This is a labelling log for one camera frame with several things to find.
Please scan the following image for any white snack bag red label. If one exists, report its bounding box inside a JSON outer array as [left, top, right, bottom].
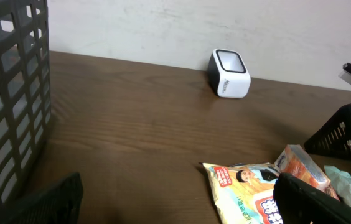
[[202, 163, 283, 224]]

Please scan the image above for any brown chocolate bar wrapper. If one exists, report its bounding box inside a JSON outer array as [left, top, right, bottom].
[[323, 184, 340, 201]]

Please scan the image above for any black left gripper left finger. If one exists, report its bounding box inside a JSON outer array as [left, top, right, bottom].
[[0, 172, 83, 224]]

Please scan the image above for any white barcode scanner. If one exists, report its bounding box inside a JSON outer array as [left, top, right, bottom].
[[207, 49, 251, 98]]

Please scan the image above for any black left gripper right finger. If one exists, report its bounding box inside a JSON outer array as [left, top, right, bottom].
[[273, 173, 351, 224]]

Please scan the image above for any small orange white box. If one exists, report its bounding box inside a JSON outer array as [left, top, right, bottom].
[[274, 144, 330, 190]]

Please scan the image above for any grey plastic shopping basket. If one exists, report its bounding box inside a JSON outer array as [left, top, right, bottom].
[[0, 0, 51, 208]]

